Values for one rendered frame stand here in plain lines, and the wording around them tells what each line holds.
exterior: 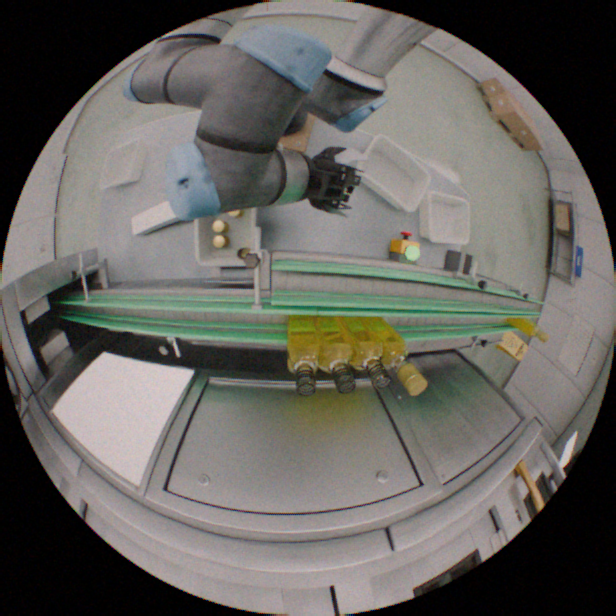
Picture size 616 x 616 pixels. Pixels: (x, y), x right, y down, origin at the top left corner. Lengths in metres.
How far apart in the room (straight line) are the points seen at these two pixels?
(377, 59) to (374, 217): 0.47
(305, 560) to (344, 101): 0.65
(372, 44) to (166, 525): 0.69
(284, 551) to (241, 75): 0.45
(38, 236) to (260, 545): 3.84
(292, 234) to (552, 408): 6.39
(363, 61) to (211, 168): 0.27
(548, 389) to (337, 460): 6.04
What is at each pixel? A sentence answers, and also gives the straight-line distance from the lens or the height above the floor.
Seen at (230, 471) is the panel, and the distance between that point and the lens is 0.34.
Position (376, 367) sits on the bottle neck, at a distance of 0.29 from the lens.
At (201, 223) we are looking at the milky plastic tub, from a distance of 0.56.
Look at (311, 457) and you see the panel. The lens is 0.34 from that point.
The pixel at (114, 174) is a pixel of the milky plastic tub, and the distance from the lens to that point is 1.01.
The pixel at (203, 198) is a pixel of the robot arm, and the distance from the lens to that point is 0.17.
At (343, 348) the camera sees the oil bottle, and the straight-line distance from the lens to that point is 0.30.
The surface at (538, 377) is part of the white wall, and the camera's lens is 6.21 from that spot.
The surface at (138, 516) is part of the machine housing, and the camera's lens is 0.40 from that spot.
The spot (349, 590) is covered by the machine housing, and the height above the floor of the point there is 1.45.
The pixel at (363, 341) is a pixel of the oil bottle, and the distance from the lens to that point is 0.32.
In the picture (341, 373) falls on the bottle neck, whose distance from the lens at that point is 0.27.
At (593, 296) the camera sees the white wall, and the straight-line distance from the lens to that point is 5.94.
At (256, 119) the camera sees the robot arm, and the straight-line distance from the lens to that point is 0.15.
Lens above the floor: 1.31
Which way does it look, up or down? 67 degrees down
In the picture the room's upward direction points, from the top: 167 degrees clockwise
